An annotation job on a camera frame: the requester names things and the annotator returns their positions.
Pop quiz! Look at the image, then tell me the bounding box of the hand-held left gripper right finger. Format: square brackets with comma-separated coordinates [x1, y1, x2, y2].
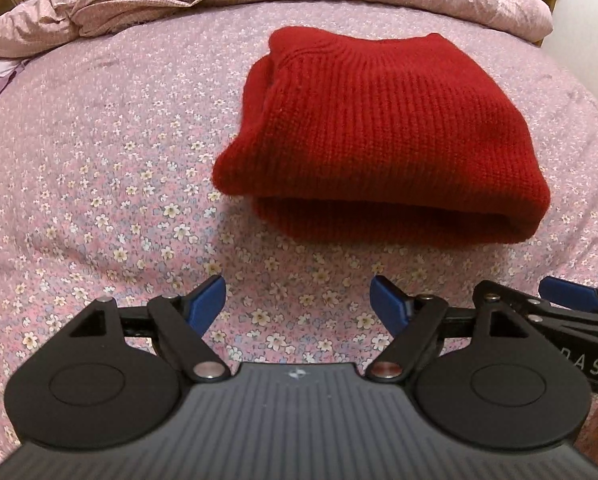
[368, 274, 534, 382]

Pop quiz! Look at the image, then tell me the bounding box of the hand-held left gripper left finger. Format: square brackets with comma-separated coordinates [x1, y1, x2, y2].
[66, 274, 231, 382]

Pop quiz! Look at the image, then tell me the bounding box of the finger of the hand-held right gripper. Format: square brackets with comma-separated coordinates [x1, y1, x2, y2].
[501, 287, 598, 328]
[539, 276, 598, 310]

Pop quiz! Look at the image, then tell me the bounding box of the red knit sweater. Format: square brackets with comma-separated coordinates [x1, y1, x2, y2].
[212, 25, 551, 245]

